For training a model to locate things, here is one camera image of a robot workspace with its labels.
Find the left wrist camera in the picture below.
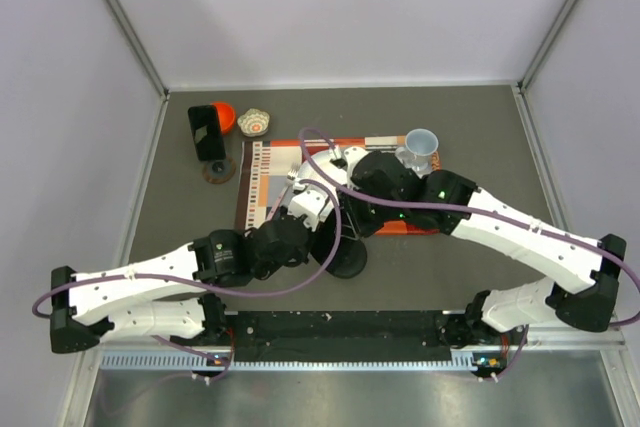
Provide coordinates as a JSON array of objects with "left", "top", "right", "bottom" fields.
[{"left": 287, "top": 183, "right": 333, "bottom": 232}]

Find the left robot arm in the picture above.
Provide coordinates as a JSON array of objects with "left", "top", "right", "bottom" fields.
[{"left": 49, "top": 214, "right": 343, "bottom": 354}]

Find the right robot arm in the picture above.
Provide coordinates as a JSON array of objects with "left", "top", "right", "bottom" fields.
[{"left": 344, "top": 147, "right": 626, "bottom": 343}]

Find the black clamp phone stand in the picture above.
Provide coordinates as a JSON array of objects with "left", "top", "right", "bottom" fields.
[{"left": 326, "top": 238, "right": 368, "bottom": 279}]

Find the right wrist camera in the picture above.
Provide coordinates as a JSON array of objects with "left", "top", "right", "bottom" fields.
[{"left": 329, "top": 146, "right": 369, "bottom": 173}]

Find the large black smartphone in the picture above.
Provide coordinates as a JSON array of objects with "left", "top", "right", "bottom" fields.
[{"left": 187, "top": 105, "right": 226, "bottom": 162}]

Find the pink handled fork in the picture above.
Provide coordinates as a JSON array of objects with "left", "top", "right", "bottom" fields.
[{"left": 266, "top": 164, "right": 300, "bottom": 221}]

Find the small patterned bowl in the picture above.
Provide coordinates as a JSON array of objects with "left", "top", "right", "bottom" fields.
[{"left": 237, "top": 108, "right": 270, "bottom": 138}]

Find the orange bowl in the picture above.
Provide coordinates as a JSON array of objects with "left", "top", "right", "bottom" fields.
[{"left": 211, "top": 101, "right": 237, "bottom": 135}]

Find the patchwork placemat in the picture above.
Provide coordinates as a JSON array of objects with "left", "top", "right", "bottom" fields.
[{"left": 235, "top": 135, "right": 439, "bottom": 236}]

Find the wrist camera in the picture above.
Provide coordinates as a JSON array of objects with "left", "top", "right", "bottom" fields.
[
  {"left": 329, "top": 146, "right": 369, "bottom": 173},
  {"left": 287, "top": 183, "right": 333, "bottom": 232}
]

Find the slotted cable duct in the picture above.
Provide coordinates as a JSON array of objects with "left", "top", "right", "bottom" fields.
[{"left": 100, "top": 351, "right": 502, "bottom": 372}]

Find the light blue cup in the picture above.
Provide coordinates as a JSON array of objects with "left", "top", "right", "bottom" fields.
[{"left": 395, "top": 128, "right": 439, "bottom": 175}]

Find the white plate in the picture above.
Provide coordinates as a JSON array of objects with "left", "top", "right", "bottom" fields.
[{"left": 293, "top": 150, "right": 348, "bottom": 193}]

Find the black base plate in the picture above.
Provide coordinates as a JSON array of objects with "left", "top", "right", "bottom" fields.
[{"left": 169, "top": 310, "right": 481, "bottom": 362}]

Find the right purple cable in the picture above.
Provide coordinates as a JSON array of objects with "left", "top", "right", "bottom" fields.
[{"left": 298, "top": 127, "right": 640, "bottom": 381}]

